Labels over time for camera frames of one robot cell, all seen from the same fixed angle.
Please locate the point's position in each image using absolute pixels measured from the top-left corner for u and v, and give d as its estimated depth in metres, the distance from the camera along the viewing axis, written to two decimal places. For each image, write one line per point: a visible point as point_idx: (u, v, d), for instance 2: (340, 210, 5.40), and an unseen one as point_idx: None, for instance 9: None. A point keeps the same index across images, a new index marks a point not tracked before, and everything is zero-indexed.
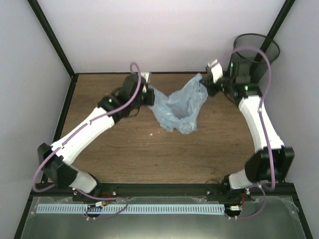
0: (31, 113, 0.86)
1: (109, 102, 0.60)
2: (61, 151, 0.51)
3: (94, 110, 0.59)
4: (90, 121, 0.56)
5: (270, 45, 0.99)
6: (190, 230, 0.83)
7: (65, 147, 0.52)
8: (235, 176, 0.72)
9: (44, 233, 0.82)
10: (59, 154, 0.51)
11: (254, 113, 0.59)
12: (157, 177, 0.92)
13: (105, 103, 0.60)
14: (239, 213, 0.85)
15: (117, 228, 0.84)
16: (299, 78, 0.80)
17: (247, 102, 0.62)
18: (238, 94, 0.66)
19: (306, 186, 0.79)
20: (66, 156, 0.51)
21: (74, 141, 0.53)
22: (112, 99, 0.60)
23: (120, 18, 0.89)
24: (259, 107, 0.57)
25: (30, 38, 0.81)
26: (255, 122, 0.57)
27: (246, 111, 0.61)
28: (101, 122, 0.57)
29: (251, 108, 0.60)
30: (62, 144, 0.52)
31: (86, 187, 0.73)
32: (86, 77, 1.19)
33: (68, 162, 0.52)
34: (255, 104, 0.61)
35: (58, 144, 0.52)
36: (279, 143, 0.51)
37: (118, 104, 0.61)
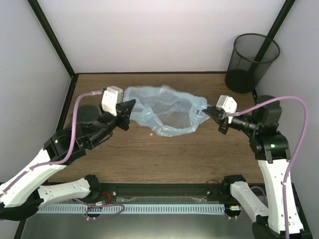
0: (31, 115, 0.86)
1: (56, 143, 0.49)
2: (4, 197, 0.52)
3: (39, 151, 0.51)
4: (30, 169, 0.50)
5: (270, 45, 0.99)
6: (190, 230, 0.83)
7: (7, 193, 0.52)
8: (238, 189, 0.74)
9: (44, 233, 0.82)
10: (1, 200, 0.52)
11: (276, 184, 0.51)
12: (157, 177, 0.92)
13: (52, 144, 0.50)
14: (239, 214, 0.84)
15: (117, 228, 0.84)
16: (299, 79, 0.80)
17: (271, 164, 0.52)
18: (261, 147, 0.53)
19: (305, 187, 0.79)
20: (8, 203, 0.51)
21: (15, 188, 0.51)
22: (61, 138, 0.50)
23: (120, 18, 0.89)
24: (284, 180, 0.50)
25: (29, 38, 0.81)
26: (275, 196, 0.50)
27: (267, 174, 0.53)
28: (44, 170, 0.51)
29: (274, 171, 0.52)
30: (4, 190, 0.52)
31: (79, 194, 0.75)
32: (86, 77, 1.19)
33: (17, 203, 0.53)
34: (280, 172, 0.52)
35: (2, 188, 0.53)
36: (299, 226, 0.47)
37: (66, 144, 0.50)
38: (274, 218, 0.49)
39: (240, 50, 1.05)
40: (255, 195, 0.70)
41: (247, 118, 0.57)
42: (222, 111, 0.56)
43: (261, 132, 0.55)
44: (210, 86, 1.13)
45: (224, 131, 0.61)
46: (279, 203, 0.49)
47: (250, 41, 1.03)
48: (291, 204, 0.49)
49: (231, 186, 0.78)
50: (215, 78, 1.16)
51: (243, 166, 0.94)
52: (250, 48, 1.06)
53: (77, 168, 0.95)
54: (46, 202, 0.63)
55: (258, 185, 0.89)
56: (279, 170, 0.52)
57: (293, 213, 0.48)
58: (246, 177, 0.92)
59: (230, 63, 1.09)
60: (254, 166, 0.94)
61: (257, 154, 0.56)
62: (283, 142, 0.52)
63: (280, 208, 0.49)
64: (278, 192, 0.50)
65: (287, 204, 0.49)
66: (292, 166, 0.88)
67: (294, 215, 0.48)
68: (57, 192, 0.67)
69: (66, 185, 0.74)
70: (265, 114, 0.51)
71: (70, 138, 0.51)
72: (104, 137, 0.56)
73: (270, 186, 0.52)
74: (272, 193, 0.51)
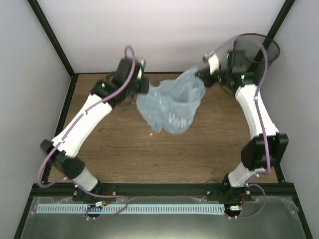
0: (31, 115, 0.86)
1: (102, 87, 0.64)
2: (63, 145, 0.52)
3: (88, 99, 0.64)
4: (85, 112, 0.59)
5: (270, 44, 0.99)
6: (190, 230, 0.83)
7: (65, 142, 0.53)
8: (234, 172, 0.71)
9: (45, 232, 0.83)
10: (61, 149, 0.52)
11: (252, 104, 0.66)
12: (157, 177, 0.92)
13: (98, 88, 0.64)
14: (239, 213, 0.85)
15: (116, 228, 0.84)
16: (299, 79, 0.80)
17: (244, 91, 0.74)
18: (234, 83, 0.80)
19: (306, 187, 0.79)
20: (69, 150, 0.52)
21: (74, 134, 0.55)
22: (105, 84, 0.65)
23: (120, 18, 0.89)
24: (256, 96, 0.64)
25: (29, 37, 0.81)
26: (252, 112, 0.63)
27: (244, 102, 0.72)
28: (97, 111, 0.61)
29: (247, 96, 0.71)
30: (62, 138, 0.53)
31: (87, 185, 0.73)
32: (86, 78, 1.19)
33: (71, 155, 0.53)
34: (251, 96, 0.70)
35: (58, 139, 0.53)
36: (274, 130, 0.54)
37: (111, 89, 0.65)
38: (254, 127, 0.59)
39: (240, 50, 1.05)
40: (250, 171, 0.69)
41: (220, 73, 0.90)
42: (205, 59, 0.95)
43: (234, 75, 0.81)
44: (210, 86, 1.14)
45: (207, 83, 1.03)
46: (255, 117, 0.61)
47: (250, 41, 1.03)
48: (264, 114, 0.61)
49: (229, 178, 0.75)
50: None
51: None
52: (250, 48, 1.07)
53: None
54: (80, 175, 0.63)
55: (258, 185, 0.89)
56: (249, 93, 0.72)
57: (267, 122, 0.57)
58: None
59: None
60: None
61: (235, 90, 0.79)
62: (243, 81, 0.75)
63: (257, 118, 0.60)
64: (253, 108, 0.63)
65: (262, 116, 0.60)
66: (292, 166, 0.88)
67: (268, 122, 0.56)
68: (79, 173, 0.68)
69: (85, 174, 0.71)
70: (233, 57, 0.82)
71: (112, 84, 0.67)
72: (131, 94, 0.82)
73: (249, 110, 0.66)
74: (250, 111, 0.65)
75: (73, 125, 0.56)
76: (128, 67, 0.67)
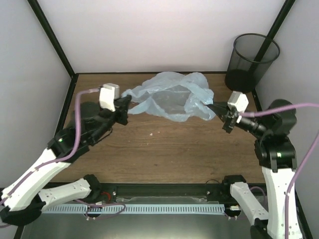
0: (31, 115, 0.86)
1: (60, 142, 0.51)
2: (8, 200, 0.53)
3: (43, 152, 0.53)
4: (36, 169, 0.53)
5: (270, 44, 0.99)
6: (190, 230, 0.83)
7: (12, 196, 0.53)
8: (237, 190, 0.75)
9: (44, 233, 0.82)
10: (7, 204, 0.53)
11: (279, 192, 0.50)
12: (157, 177, 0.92)
13: (56, 143, 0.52)
14: (239, 213, 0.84)
15: (116, 228, 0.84)
16: (298, 80, 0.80)
17: (276, 174, 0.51)
18: (267, 155, 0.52)
19: (306, 187, 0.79)
20: (13, 206, 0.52)
21: (20, 190, 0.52)
22: (64, 136, 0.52)
23: (119, 17, 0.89)
24: (288, 190, 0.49)
25: (30, 39, 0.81)
26: (276, 203, 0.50)
27: (269, 180, 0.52)
28: (49, 168, 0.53)
29: (280, 180, 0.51)
30: (9, 194, 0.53)
31: (81, 194, 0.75)
32: (86, 77, 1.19)
33: (21, 207, 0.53)
34: (284, 180, 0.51)
35: (6, 193, 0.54)
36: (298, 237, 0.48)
37: (70, 141, 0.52)
38: (274, 224, 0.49)
39: (240, 50, 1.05)
40: (255, 197, 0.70)
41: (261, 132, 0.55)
42: (234, 109, 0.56)
43: (270, 139, 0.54)
44: (210, 86, 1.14)
45: (227, 129, 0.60)
46: (281, 210, 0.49)
47: (250, 42, 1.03)
48: (292, 210, 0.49)
49: (231, 186, 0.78)
50: (215, 78, 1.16)
51: (243, 166, 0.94)
52: (250, 48, 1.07)
53: (77, 167, 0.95)
54: (48, 204, 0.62)
55: (258, 185, 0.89)
56: (284, 179, 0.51)
57: (293, 222, 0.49)
58: (246, 177, 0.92)
59: (230, 63, 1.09)
60: (254, 166, 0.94)
61: (262, 163, 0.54)
62: (292, 117, 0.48)
63: (281, 215, 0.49)
64: (280, 201, 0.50)
65: (290, 212, 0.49)
66: None
67: (294, 224, 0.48)
68: (58, 194, 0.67)
69: (67, 188, 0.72)
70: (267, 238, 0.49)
71: (71, 135, 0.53)
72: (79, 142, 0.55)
73: (271, 194, 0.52)
74: (273, 194, 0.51)
75: (22, 181, 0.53)
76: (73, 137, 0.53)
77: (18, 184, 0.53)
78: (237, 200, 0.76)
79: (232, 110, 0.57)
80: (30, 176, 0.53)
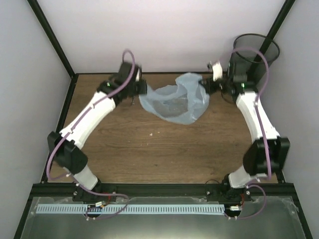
0: (31, 115, 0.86)
1: (107, 86, 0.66)
2: (71, 135, 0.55)
3: (94, 95, 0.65)
4: (93, 105, 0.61)
5: (270, 44, 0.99)
6: (190, 230, 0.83)
7: (74, 132, 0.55)
8: (234, 175, 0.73)
9: (44, 233, 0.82)
10: (71, 138, 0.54)
11: (251, 111, 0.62)
12: (157, 177, 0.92)
13: (103, 87, 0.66)
14: (239, 213, 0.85)
15: (116, 228, 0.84)
16: (299, 79, 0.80)
17: (245, 99, 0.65)
18: (235, 91, 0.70)
19: (306, 187, 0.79)
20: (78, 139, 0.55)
21: (83, 126, 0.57)
22: (110, 83, 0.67)
23: (119, 18, 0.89)
24: (256, 101, 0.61)
25: (30, 38, 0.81)
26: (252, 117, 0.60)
27: (244, 108, 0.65)
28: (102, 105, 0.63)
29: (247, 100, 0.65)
30: (71, 129, 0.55)
31: (88, 184, 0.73)
32: (86, 78, 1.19)
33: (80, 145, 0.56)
34: (251, 100, 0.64)
35: (65, 131, 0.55)
36: (276, 134, 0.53)
37: (114, 87, 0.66)
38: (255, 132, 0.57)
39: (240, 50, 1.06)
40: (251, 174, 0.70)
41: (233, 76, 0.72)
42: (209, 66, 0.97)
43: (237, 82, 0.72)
44: None
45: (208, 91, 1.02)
46: (255, 121, 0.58)
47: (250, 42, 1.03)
48: (265, 119, 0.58)
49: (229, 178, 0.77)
50: None
51: None
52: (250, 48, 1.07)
53: None
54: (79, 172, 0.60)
55: (258, 185, 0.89)
56: (250, 100, 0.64)
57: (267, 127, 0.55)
58: None
59: None
60: None
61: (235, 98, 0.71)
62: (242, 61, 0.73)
63: (257, 124, 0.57)
64: (253, 114, 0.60)
65: (263, 121, 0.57)
66: (292, 166, 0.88)
67: (269, 127, 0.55)
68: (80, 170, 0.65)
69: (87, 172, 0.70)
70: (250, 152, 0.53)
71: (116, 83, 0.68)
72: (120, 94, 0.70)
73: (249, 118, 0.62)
74: (249, 116, 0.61)
75: (81, 117, 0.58)
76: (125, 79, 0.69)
77: (79, 120, 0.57)
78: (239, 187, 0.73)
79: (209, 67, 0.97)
80: (89, 112, 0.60)
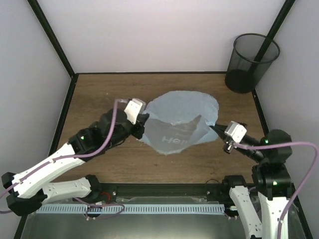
0: (31, 115, 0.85)
1: (82, 140, 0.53)
2: (19, 186, 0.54)
3: (64, 145, 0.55)
4: (54, 160, 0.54)
5: (270, 44, 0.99)
6: (191, 230, 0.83)
7: (23, 183, 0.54)
8: (236, 192, 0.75)
9: (43, 233, 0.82)
10: (16, 189, 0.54)
11: (272, 219, 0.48)
12: (157, 177, 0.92)
13: (78, 140, 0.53)
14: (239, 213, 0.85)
15: (116, 228, 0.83)
16: (299, 80, 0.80)
17: (271, 201, 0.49)
18: (263, 181, 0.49)
19: (306, 187, 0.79)
20: (21, 192, 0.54)
21: (32, 178, 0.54)
22: (85, 135, 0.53)
23: (118, 18, 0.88)
24: (282, 217, 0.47)
25: (30, 38, 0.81)
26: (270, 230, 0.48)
27: (266, 209, 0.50)
28: (65, 161, 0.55)
29: (273, 206, 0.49)
30: (20, 179, 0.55)
31: (78, 195, 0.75)
32: (86, 77, 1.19)
33: (27, 196, 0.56)
34: (278, 207, 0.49)
35: (17, 178, 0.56)
36: None
37: (91, 143, 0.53)
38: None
39: (240, 50, 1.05)
40: (253, 207, 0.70)
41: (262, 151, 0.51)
42: (230, 138, 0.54)
43: (266, 166, 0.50)
44: (210, 86, 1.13)
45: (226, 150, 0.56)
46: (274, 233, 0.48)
47: (250, 41, 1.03)
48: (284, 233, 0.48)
49: (231, 189, 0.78)
50: (215, 78, 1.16)
51: (244, 166, 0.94)
52: (250, 48, 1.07)
53: (77, 168, 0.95)
54: (49, 198, 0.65)
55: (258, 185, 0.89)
56: (278, 205, 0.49)
57: (276, 209, 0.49)
58: (246, 177, 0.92)
59: (230, 63, 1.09)
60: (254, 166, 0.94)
61: (258, 187, 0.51)
62: (285, 177, 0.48)
63: (272, 237, 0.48)
64: (273, 227, 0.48)
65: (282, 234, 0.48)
66: (292, 166, 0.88)
67: None
68: (60, 189, 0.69)
69: (68, 183, 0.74)
70: None
71: (93, 136, 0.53)
72: (120, 140, 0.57)
73: (266, 216, 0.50)
74: (266, 219, 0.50)
75: (37, 170, 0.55)
76: (107, 126, 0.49)
77: (32, 172, 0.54)
78: (233, 200, 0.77)
79: (228, 139, 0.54)
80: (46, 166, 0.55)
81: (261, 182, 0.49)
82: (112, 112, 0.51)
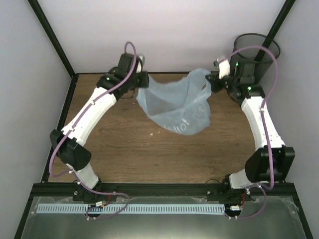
0: (31, 115, 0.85)
1: (107, 80, 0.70)
2: (73, 133, 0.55)
3: (94, 90, 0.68)
4: (94, 101, 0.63)
5: (270, 45, 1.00)
6: (191, 229, 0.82)
7: (75, 130, 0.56)
8: (236, 175, 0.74)
9: (44, 233, 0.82)
10: (72, 136, 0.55)
11: (255, 110, 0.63)
12: (157, 177, 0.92)
13: (104, 81, 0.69)
14: (239, 213, 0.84)
15: (117, 228, 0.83)
16: (300, 79, 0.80)
17: (250, 101, 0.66)
18: (241, 94, 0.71)
19: (307, 187, 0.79)
20: (79, 137, 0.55)
21: (82, 122, 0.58)
22: (110, 76, 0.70)
23: (119, 18, 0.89)
24: (262, 107, 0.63)
25: (31, 38, 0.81)
26: (255, 118, 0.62)
27: (249, 112, 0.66)
28: (105, 100, 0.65)
29: (253, 104, 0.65)
30: (72, 126, 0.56)
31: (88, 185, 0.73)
32: (86, 77, 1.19)
33: (80, 142, 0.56)
34: (257, 104, 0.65)
35: (68, 128, 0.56)
36: (281, 142, 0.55)
37: (115, 80, 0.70)
38: (259, 139, 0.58)
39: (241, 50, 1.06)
40: None
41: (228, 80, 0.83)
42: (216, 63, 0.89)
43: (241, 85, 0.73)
44: None
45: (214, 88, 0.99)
46: (260, 126, 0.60)
47: (250, 42, 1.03)
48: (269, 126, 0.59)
49: (231, 178, 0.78)
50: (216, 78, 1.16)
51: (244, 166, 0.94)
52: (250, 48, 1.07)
53: None
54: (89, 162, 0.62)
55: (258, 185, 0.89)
56: (256, 104, 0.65)
57: (256, 105, 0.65)
58: None
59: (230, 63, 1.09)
60: None
61: (239, 102, 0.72)
62: (258, 90, 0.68)
63: (261, 128, 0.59)
64: (258, 118, 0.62)
65: (267, 127, 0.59)
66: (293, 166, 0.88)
67: (274, 134, 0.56)
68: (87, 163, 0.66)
69: None
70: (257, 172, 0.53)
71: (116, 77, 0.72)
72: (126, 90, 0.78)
73: (252, 119, 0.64)
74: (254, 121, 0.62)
75: (82, 114, 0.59)
76: (129, 62, 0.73)
77: (79, 117, 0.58)
78: (237, 187, 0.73)
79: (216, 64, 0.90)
80: (89, 108, 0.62)
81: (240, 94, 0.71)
82: (125, 57, 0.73)
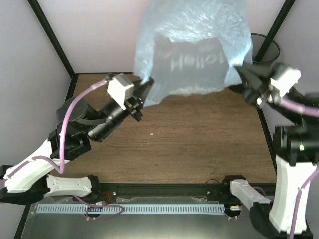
0: (31, 115, 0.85)
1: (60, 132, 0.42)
2: (8, 182, 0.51)
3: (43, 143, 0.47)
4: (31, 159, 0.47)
5: (269, 45, 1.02)
6: (190, 229, 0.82)
7: (11, 179, 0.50)
8: (237, 184, 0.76)
9: (44, 233, 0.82)
10: (6, 185, 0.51)
11: (291, 187, 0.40)
12: (157, 177, 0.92)
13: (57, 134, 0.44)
14: (239, 213, 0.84)
15: (116, 228, 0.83)
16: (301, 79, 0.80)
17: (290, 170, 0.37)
18: (286, 148, 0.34)
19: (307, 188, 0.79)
20: (11, 188, 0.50)
21: (18, 177, 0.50)
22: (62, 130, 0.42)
23: (119, 18, 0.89)
24: (302, 187, 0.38)
25: (30, 38, 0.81)
26: (285, 193, 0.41)
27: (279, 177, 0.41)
28: (44, 162, 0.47)
29: (294, 174, 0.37)
30: (8, 176, 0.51)
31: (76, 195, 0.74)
32: (86, 78, 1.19)
33: (21, 190, 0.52)
34: (301, 174, 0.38)
35: (8, 173, 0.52)
36: (302, 227, 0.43)
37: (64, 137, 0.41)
38: (278, 217, 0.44)
39: None
40: (254, 189, 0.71)
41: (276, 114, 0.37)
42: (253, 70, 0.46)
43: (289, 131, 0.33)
44: None
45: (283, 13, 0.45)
46: (288, 207, 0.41)
47: None
48: (301, 204, 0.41)
49: (231, 184, 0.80)
50: None
51: (244, 166, 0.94)
52: None
53: (77, 168, 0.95)
54: (52, 192, 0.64)
55: (258, 185, 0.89)
56: (300, 174, 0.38)
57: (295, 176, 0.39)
58: (246, 177, 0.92)
59: None
60: (254, 166, 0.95)
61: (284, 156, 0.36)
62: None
63: (286, 212, 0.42)
64: (290, 193, 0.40)
65: (296, 206, 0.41)
66: None
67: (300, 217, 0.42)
68: (63, 184, 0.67)
69: (72, 180, 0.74)
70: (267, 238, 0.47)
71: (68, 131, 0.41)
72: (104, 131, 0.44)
73: (282, 181, 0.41)
74: (283, 194, 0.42)
75: (18, 169, 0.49)
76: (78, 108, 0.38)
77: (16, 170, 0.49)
78: (237, 196, 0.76)
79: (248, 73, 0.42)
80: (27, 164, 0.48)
81: (284, 130, 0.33)
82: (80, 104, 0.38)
